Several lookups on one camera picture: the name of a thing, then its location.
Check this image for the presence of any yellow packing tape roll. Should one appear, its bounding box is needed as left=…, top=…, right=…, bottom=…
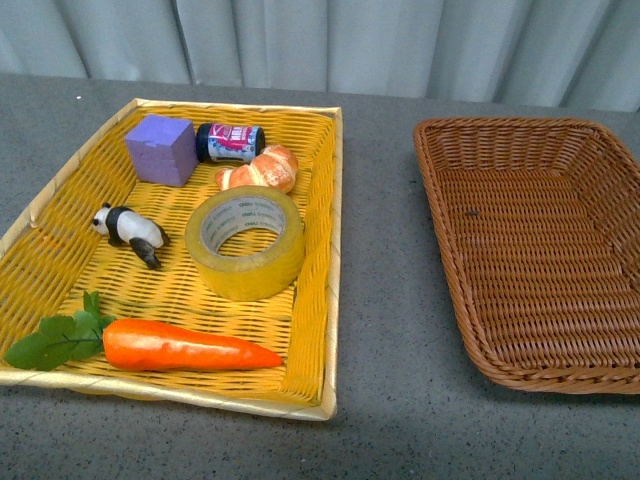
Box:
left=185, top=186, right=305, bottom=301

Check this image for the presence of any yellow woven basket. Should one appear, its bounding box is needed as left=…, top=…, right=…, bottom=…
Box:
left=1, top=99, right=343, bottom=421

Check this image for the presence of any purple foam cube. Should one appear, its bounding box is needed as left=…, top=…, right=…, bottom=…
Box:
left=125, top=114, right=199, bottom=187

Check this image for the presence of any toy croissant bread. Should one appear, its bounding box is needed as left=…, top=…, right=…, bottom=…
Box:
left=215, top=145, right=298, bottom=193

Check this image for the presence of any small dark labelled jar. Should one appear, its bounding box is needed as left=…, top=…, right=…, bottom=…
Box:
left=195, top=123, right=266, bottom=163

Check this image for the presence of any orange toy carrot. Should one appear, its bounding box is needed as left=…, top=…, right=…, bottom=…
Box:
left=4, top=292, right=283, bottom=371

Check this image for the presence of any toy panda figure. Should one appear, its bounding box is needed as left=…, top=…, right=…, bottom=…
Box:
left=91, top=203, right=170, bottom=270

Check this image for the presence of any brown wicker basket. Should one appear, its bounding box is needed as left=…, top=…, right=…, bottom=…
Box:
left=413, top=117, right=639, bottom=395

